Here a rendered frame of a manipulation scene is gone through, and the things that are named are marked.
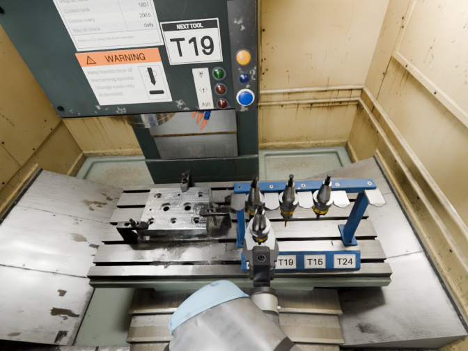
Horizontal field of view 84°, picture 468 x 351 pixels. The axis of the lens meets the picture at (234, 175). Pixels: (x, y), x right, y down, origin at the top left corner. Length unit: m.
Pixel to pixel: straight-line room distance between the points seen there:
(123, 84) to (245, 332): 0.48
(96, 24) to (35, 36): 0.12
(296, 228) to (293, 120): 0.89
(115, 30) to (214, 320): 0.49
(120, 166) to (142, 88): 1.63
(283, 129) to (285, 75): 0.39
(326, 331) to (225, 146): 0.97
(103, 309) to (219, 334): 1.16
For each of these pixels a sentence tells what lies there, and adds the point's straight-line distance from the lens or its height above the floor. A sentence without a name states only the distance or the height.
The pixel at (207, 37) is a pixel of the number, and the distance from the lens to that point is 0.51.
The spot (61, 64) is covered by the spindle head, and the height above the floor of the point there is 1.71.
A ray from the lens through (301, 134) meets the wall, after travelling 1.93.
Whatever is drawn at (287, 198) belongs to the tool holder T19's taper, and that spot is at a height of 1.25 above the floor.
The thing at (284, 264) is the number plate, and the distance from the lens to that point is 1.06.
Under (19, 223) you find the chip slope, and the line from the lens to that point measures 1.79.
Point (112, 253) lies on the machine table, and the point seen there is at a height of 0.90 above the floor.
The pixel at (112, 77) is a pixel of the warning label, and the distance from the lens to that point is 0.59.
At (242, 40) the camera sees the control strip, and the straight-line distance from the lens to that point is 0.51.
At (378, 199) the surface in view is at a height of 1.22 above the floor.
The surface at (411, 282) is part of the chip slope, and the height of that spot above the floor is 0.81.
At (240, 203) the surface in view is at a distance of 0.85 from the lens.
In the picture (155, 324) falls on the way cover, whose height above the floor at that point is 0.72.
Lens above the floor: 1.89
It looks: 45 degrees down
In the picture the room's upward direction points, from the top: 6 degrees counter-clockwise
